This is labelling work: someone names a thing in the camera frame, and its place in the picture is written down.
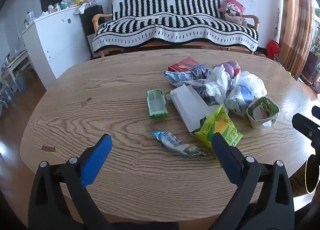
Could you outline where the white cardboard box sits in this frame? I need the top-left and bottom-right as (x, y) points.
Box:
(166, 84), (220, 134)

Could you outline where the green patterned paper cup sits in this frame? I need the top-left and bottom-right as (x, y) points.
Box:
(246, 96), (280, 129)

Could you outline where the blue white plastic pouch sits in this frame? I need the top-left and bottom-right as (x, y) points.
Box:
(224, 85), (254, 118)

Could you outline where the white plastic bag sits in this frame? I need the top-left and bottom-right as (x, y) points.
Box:
(204, 66), (231, 105)
(235, 71), (268, 99)

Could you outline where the wooden sofa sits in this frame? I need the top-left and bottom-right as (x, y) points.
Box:
(91, 13), (260, 58)

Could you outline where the red bag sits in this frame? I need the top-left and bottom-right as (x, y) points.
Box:
(266, 40), (282, 61)

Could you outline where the black bin with gold rim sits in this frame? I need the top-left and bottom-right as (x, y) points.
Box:
(304, 154), (320, 194)

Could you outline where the purple toy ball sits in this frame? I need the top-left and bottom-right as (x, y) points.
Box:
(212, 60), (242, 79)

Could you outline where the clutter pile on cabinet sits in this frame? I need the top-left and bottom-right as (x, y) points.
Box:
(47, 0), (97, 15)

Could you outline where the green plastic tray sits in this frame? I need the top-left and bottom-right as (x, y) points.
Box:
(147, 89), (168, 120)

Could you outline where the light blue wrapper packet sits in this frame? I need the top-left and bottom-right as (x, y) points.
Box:
(151, 131), (208, 157)

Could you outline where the white side table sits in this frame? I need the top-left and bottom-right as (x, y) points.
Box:
(0, 50), (34, 95)

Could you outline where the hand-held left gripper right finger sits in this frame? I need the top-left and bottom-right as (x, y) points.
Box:
(211, 132), (295, 230)

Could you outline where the white cabinet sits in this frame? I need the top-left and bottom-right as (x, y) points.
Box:
(21, 5), (93, 91)

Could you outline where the black speaker box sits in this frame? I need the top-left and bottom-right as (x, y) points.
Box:
(79, 5), (105, 37)

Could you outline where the blue white wrapper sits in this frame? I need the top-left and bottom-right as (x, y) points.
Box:
(164, 66), (210, 87)

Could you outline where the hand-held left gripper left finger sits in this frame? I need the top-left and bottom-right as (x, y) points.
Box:
(28, 134), (113, 230)

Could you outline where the pink cartoon cushion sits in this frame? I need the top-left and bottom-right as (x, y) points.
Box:
(219, 0), (247, 18)

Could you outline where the black white striped blanket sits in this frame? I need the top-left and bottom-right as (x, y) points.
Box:
(92, 0), (259, 54)

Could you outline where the flat cardboard box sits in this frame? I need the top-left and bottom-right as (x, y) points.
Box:
(86, 33), (97, 58)

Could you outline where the white flat strip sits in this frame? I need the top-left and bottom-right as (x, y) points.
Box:
(134, 15), (160, 21)

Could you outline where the red carton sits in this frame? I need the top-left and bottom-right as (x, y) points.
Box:
(168, 57), (200, 73)

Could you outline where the yellow green snack bag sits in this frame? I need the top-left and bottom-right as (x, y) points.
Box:
(194, 105), (244, 151)

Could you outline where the brown curtain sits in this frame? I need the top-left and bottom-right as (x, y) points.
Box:
(278, 0), (318, 80)

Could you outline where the beige plush toy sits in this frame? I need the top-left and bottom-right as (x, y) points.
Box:
(224, 12), (248, 27)

